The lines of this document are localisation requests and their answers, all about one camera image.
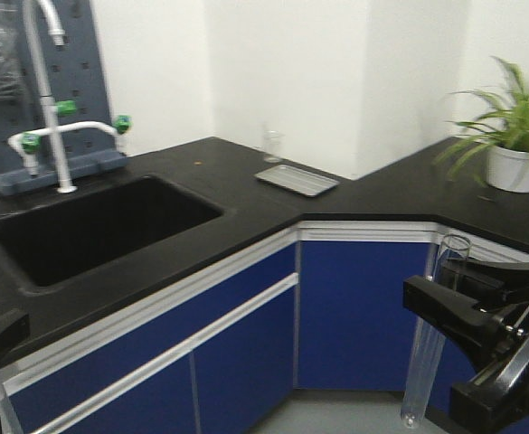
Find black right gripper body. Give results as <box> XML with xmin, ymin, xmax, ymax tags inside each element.
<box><xmin>449</xmin><ymin>298</ymin><xmax>529</xmax><ymax>433</ymax></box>

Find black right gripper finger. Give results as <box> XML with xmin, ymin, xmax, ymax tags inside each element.
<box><xmin>439</xmin><ymin>259</ymin><xmax>529</xmax><ymax>307</ymax></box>
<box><xmin>402</xmin><ymin>276</ymin><xmax>499</xmax><ymax>362</ymax></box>

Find long glass test tube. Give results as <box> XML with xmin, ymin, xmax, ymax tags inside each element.
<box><xmin>400</xmin><ymin>234</ymin><xmax>471</xmax><ymax>429</ymax></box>

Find metal tray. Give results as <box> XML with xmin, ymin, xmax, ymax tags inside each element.
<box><xmin>255</xmin><ymin>165</ymin><xmax>340</xmax><ymax>197</ymax></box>

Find black sink basin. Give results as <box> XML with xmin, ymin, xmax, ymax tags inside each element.
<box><xmin>0</xmin><ymin>175</ymin><xmax>223</xmax><ymax>288</ymax></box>

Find blue cabinet door corner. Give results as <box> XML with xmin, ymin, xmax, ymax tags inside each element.
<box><xmin>297</xmin><ymin>241</ymin><xmax>430</xmax><ymax>391</ymax></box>

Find green potted plant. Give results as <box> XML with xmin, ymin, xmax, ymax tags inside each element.
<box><xmin>433</xmin><ymin>57</ymin><xmax>529</xmax><ymax>193</ymax></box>

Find white lab faucet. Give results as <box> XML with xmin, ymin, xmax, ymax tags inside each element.
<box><xmin>7</xmin><ymin>1</ymin><xmax>132</xmax><ymax>193</ymax></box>

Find blue cabinet door left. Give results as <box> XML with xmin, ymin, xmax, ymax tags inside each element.
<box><xmin>6</xmin><ymin>244</ymin><xmax>298</xmax><ymax>433</ymax></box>

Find glass beaker on counter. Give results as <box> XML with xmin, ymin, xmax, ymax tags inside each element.
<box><xmin>263</xmin><ymin>130</ymin><xmax>283</xmax><ymax>163</ymax></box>

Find grey pegboard drying rack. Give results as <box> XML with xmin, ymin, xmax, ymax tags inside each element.
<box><xmin>0</xmin><ymin>1</ymin><xmax>128</xmax><ymax>196</ymax></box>

